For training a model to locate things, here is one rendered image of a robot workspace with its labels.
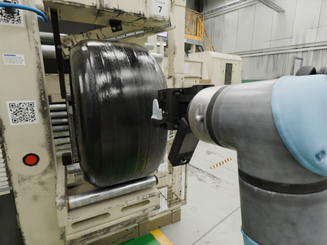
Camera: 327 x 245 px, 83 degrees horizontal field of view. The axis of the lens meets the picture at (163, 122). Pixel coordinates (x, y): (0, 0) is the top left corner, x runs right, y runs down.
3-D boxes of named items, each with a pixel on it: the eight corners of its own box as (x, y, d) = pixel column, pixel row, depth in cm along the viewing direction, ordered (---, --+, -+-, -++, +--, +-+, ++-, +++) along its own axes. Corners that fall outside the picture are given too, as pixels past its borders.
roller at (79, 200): (65, 211, 62) (64, 197, 63) (66, 209, 66) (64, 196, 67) (159, 184, 78) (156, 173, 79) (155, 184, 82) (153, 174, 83)
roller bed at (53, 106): (32, 163, 96) (23, 106, 90) (36, 153, 109) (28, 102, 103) (74, 155, 105) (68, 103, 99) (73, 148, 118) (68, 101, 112)
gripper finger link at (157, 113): (154, 99, 49) (171, 97, 41) (154, 121, 50) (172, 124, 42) (142, 99, 48) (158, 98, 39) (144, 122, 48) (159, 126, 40)
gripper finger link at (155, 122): (163, 115, 45) (183, 117, 38) (164, 122, 46) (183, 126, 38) (145, 117, 43) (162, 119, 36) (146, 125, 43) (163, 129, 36)
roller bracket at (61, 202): (58, 230, 59) (54, 202, 57) (60, 175, 94) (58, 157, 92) (70, 226, 61) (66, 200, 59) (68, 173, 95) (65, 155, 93)
